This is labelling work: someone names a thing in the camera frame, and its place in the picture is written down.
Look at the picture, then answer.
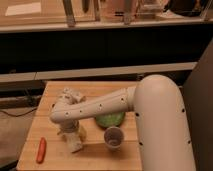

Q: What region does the white paper cup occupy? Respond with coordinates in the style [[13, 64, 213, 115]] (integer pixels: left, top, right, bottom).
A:
[[104, 126, 124, 150]]

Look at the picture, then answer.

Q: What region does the white plastic bottle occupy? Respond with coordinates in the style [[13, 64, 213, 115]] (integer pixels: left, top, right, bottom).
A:
[[63, 87, 86, 103]]

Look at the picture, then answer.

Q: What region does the white paper sheet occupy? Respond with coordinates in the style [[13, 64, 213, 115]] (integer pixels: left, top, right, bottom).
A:
[[5, 2, 41, 16]]

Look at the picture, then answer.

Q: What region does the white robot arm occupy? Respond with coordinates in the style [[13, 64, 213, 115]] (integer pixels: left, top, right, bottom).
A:
[[50, 74, 197, 171]]

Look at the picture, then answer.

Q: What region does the white sponge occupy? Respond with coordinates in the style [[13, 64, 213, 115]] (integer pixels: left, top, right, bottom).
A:
[[66, 133, 83, 153]]

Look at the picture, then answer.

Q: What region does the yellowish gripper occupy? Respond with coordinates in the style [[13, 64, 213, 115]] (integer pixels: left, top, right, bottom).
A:
[[58, 125, 87, 141]]

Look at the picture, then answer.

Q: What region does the black cable on floor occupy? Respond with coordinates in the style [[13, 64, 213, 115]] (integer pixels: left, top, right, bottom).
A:
[[0, 106, 38, 118]]

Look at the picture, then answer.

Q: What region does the green ceramic bowl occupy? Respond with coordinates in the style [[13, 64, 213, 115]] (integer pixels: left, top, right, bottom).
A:
[[95, 112, 125, 128]]

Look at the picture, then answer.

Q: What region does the orange carrot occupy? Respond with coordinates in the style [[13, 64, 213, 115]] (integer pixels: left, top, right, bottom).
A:
[[36, 137, 46, 163]]

